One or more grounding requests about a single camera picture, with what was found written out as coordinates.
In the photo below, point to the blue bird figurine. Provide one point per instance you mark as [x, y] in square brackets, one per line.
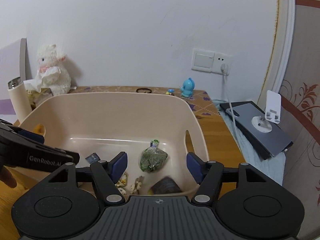
[187, 88]

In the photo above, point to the green bag of seeds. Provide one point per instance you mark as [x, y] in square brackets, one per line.
[152, 158]

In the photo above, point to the white phone stand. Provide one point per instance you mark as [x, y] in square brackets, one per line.
[272, 113]

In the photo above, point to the black small box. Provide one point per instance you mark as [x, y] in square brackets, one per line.
[164, 186]

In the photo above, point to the white wall switch socket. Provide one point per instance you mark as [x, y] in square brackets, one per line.
[211, 62]

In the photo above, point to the person left hand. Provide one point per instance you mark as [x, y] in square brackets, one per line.
[7, 178]

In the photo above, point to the beige plastic storage basket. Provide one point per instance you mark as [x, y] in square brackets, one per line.
[109, 123]

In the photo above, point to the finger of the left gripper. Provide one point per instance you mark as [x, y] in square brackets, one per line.
[25, 133]

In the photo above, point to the small blue card box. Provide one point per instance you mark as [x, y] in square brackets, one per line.
[92, 158]

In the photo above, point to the white plush lamb toy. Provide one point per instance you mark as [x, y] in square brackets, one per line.
[51, 72]

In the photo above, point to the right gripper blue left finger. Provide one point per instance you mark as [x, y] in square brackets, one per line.
[105, 176]

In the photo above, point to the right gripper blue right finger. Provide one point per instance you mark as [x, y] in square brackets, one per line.
[208, 175]

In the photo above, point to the tissue box with tissue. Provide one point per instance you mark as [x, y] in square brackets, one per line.
[35, 93]

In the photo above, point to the dark tablet device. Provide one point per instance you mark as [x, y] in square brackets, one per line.
[268, 139]

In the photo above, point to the small blue yellow trinket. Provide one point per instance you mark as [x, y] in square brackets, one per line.
[170, 91]

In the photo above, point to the cream thermos bottle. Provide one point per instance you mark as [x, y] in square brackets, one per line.
[19, 98]

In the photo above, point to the white purple headboard panel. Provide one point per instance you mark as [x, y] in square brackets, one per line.
[12, 66]

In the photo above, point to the floral fabric scrunchie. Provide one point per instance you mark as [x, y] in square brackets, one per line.
[121, 185]

